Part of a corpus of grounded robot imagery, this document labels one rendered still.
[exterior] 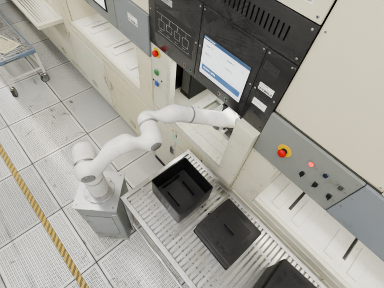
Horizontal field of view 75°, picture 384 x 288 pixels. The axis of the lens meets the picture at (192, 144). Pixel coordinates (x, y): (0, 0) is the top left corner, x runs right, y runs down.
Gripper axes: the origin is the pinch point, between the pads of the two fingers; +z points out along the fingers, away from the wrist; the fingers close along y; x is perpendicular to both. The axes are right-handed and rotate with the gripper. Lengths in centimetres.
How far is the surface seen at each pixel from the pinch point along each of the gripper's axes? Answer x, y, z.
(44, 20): -40, -218, -40
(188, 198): -43, 12, -61
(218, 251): -33, 48, -72
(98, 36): -35, -159, -16
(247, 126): 20.0, 19.0, -33.3
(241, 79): 40, 6, -31
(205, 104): -30.4, -31.8, -1.2
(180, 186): -43, 2, -58
